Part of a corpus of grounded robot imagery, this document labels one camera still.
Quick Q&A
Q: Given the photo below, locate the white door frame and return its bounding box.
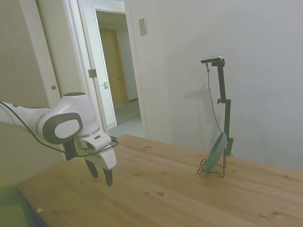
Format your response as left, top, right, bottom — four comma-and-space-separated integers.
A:
63, 0, 149, 140

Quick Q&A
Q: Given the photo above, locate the black camera stand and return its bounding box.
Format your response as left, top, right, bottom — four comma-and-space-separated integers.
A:
211, 59, 235, 157

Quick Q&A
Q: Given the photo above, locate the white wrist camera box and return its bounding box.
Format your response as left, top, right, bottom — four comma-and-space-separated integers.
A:
81, 132, 113, 151

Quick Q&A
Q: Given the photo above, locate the grey exterior camera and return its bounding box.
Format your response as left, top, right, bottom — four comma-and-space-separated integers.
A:
200, 55, 224, 64

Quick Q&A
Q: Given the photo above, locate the thin black camera cable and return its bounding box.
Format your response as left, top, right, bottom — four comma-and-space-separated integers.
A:
205, 62, 224, 133

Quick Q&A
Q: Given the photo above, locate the brown wooden door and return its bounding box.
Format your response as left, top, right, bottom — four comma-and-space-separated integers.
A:
99, 28, 130, 107

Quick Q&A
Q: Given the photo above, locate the grey wall switch plate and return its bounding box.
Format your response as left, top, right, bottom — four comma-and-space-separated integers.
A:
138, 17, 148, 36

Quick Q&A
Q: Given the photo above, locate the black wire plate stand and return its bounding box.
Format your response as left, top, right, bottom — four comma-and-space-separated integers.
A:
196, 151, 227, 178

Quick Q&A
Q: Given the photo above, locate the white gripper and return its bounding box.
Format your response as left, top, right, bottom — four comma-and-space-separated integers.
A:
81, 144, 118, 188

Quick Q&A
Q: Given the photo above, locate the blue round plate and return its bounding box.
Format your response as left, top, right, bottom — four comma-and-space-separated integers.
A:
204, 132, 227, 173

